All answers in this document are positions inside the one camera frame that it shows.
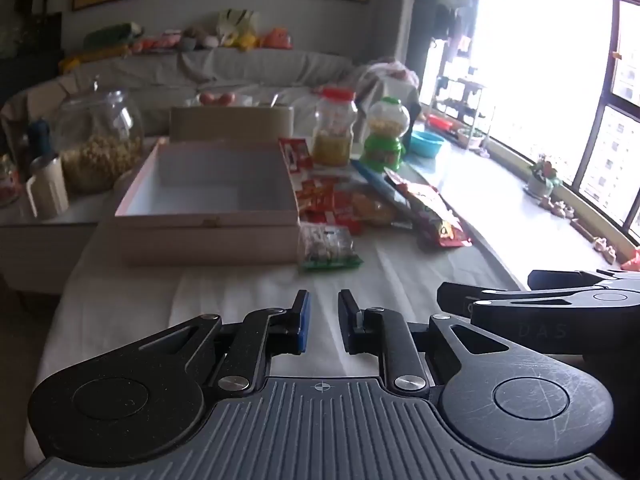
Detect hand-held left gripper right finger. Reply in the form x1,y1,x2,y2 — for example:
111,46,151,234
338,289,511,393

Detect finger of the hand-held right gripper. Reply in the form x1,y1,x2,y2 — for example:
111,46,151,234
527,269,640,291
437,282,640,358

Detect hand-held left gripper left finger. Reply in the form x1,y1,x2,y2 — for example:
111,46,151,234
131,290,312,392

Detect clear green-edged snack packet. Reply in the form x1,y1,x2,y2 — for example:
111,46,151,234
298,224,363,272

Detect small red snack packet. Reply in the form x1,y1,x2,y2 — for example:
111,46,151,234
300,207,362,236
297,174,348,211

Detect long red snack packet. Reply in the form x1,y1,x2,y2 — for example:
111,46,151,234
385,170,473,248

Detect yellow clear snack packet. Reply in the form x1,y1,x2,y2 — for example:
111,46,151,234
350,190,401,226

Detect pink cardboard box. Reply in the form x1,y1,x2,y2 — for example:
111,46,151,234
114,140,301,267

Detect red white snack packet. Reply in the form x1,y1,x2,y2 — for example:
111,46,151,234
278,137,314,173

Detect small windowsill figurine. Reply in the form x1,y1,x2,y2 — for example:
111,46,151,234
592,237,618,263
540,197,576,218

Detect white tablecloth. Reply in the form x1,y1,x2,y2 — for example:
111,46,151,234
25,135,531,461

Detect potted plant white pot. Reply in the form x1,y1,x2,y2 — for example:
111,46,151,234
524,155,561,198

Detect blue plastic basin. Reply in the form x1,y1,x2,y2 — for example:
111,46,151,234
410,130,446,157

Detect green candy dispenser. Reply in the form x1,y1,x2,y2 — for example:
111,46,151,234
361,97,412,172

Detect clear plastic jar red lid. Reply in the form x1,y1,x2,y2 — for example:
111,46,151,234
312,87,359,167

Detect pile of pale clothes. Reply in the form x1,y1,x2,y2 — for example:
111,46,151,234
350,57,421,106

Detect grey covered sofa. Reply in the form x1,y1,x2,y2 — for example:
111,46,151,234
0,50,421,137

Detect large glass jar of peanuts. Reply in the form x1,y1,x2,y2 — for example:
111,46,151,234
55,77,146,195

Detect white side table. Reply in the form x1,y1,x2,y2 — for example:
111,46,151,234
0,190,121,296

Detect orange plush toy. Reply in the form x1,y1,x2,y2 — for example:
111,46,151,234
260,27,293,51

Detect cream lidded mug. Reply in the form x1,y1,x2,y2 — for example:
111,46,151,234
25,156,70,221

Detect hanging clothes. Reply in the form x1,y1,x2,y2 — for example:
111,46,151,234
435,2,476,51

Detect grey plush toy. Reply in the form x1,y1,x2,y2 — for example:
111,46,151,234
180,25,221,51

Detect pink plush toy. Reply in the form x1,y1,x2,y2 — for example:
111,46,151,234
132,30,183,53

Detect blue thermos bottle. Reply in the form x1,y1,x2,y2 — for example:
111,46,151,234
26,119,55,158

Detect small glass jar red label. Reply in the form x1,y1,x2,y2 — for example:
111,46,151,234
0,155,22,208

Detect green plush toy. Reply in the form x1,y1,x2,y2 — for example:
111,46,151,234
82,22,143,51

